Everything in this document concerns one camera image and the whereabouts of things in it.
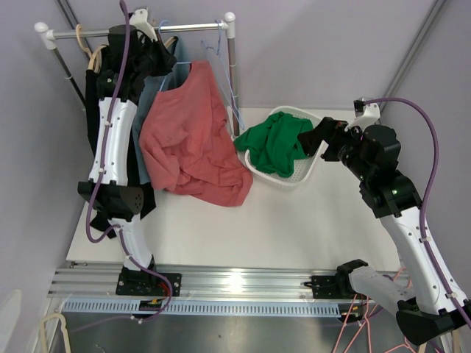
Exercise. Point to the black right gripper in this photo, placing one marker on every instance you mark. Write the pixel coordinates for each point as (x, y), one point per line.
(328, 129)

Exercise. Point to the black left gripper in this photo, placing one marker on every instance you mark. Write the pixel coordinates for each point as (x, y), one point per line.
(167, 60)

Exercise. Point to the black t shirt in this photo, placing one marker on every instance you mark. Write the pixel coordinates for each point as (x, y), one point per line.
(92, 118)

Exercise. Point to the beige wooden hanger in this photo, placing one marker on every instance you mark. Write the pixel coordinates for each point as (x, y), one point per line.
(171, 43)
(93, 51)

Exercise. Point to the grey blue t shirt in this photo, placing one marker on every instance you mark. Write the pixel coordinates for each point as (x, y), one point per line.
(152, 85)

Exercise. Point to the light blue wire hanger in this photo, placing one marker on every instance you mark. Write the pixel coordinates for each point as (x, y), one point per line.
(223, 78)
(181, 69)

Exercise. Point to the green t shirt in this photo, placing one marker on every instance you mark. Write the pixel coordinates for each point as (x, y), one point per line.
(273, 145)

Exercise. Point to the salmon red t shirt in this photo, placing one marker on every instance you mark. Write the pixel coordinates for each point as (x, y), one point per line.
(186, 146)

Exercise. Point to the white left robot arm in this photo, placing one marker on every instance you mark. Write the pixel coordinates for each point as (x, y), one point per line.
(118, 199)

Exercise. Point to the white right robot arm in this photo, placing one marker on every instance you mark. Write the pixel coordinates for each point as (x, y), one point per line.
(434, 305)

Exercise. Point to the beige hanger bottom left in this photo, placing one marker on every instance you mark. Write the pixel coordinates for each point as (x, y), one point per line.
(47, 329)

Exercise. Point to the white perforated plastic basket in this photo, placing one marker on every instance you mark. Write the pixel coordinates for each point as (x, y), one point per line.
(302, 168)

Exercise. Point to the silver white clothes rack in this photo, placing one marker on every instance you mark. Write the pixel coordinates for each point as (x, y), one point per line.
(49, 37)

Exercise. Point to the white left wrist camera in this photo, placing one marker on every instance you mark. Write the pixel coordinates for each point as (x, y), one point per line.
(140, 20)

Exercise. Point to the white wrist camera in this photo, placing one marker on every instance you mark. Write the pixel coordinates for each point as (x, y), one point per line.
(140, 20)
(366, 114)

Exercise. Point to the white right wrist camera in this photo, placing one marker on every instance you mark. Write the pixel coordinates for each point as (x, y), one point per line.
(366, 114)

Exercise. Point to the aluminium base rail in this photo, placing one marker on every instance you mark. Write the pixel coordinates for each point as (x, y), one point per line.
(92, 288)

